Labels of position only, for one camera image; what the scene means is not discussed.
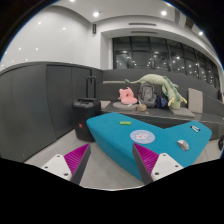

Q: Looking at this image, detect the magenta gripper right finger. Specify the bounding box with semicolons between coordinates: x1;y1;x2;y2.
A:
132;143;182;185

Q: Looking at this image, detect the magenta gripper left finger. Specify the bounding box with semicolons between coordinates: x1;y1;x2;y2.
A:
42;144;91;185

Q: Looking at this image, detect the grey computer mouse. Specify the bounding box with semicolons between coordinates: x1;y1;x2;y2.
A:
177;140;189;151

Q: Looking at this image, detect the green marker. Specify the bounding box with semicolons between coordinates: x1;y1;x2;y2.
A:
120;121;132;125

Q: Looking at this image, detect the blue capped white marker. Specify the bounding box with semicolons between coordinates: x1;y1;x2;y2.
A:
191;125;200;133

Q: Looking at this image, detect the black rolling suitcase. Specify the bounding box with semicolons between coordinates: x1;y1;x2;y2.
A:
72;76;101;142

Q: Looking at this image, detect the dark blue bag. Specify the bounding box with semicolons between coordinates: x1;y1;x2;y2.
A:
155;95;168;108

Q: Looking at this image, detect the flat grey seat cushion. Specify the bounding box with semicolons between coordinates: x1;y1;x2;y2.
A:
112;102;138;111

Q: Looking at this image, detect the pink plush toy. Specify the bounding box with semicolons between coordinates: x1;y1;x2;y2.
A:
118;87;137;104

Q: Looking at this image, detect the grey backpack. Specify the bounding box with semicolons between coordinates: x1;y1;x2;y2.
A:
138;83;156;108

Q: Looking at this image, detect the grey square cushion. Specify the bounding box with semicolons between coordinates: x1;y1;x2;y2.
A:
188;88;203;113

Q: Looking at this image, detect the green dragon plush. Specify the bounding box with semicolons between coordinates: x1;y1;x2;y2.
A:
125;74;187;110

